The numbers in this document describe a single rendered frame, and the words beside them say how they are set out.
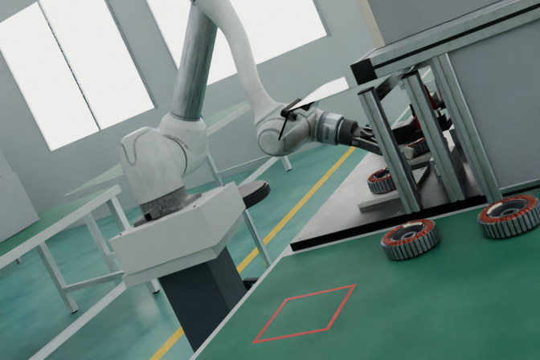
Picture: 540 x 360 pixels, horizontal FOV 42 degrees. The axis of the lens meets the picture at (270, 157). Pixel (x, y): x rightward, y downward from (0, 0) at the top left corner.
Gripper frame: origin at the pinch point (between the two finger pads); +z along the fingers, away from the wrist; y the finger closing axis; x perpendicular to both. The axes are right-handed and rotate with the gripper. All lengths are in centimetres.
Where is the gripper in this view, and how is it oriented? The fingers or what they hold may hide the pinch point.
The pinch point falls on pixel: (411, 145)
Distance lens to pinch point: 196.6
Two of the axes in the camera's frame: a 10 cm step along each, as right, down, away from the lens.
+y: -4.0, 3.3, -8.5
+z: 9.1, 2.1, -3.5
